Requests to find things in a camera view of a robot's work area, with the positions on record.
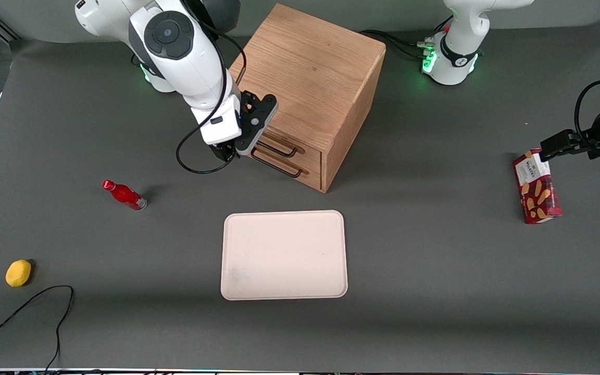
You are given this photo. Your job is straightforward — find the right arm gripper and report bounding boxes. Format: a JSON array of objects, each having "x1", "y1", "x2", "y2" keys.
[{"x1": 191, "y1": 94, "x2": 242, "y2": 163}]

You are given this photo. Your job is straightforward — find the black metal drawer handle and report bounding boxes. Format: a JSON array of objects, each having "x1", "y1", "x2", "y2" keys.
[
  {"x1": 251, "y1": 148, "x2": 310, "y2": 179},
  {"x1": 258, "y1": 136, "x2": 306, "y2": 159}
]

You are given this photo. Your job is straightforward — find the wooden drawer with inside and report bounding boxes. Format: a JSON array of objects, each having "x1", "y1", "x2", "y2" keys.
[{"x1": 253, "y1": 125, "x2": 323, "y2": 176}]

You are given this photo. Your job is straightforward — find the wooden drawer kept shut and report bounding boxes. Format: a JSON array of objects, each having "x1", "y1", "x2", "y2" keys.
[{"x1": 243, "y1": 148, "x2": 323, "y2": 192}]

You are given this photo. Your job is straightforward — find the oak wooden drawer cabinet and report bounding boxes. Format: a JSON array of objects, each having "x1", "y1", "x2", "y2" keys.
[{"x1": 227, "y1": 3, "x2": 387, "y2": 194}]

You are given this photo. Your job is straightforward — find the red shortbread cookie box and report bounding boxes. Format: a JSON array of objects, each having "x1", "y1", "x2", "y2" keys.
[{"x1": 512, "y1": 148, "x2": 563, "y2": 224}]

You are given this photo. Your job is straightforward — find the small red bottle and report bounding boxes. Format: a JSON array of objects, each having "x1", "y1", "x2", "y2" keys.
[{"x1": 102, "y1": 180, "x2": 148, "y2": 211}]

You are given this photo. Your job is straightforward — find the cream plastic tray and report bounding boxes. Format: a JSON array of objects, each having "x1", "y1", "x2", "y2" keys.
[{"x1": 220, "y1": 210, "x2": 348, "y2": 301}]

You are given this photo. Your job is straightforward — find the yellow lemon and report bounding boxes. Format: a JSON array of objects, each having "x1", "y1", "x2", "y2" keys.
[{"x1": 5, "y1": 259, "x2": 32, "y2": 288}]

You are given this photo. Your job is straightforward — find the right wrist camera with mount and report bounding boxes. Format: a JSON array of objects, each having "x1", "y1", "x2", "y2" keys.
[{"x1": 234, "y1": 91, "x2": 279, "y2": 156}]

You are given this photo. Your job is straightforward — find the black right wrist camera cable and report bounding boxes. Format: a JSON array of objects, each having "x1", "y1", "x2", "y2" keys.
[{"x1": 176, "y1": 29, "x2": 249, "y2": 176}]

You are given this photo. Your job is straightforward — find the black left arm base cables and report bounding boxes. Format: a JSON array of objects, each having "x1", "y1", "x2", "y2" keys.
[{"x1": 360, "y1": 16, "x2": 455, "y2": 59}]

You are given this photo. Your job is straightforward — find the thin black table cable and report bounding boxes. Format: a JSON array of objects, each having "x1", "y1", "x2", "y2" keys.
[{"x1": 0, "y1": 285, "x2": 75, "y2": 373}]

